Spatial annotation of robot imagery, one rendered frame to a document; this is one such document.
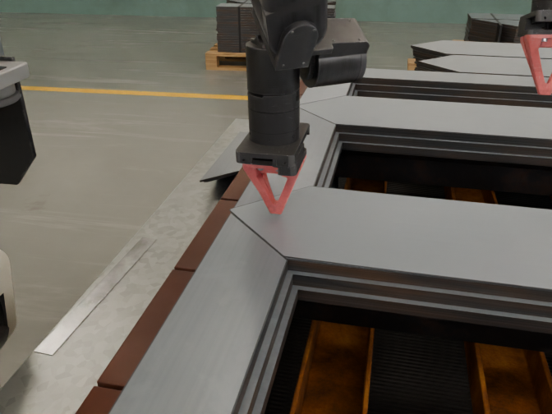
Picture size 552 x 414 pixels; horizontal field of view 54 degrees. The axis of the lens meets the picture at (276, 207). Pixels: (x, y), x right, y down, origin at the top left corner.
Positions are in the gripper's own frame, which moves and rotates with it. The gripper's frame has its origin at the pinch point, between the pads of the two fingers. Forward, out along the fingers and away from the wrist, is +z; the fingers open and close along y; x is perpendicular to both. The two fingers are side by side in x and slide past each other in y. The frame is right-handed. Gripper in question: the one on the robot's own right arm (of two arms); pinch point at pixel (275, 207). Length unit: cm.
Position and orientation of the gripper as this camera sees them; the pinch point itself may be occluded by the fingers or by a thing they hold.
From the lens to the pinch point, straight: 66.2
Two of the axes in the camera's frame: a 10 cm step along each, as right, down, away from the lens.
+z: 0.2, 8.8, 4.8
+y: 2.2, -4.7, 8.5
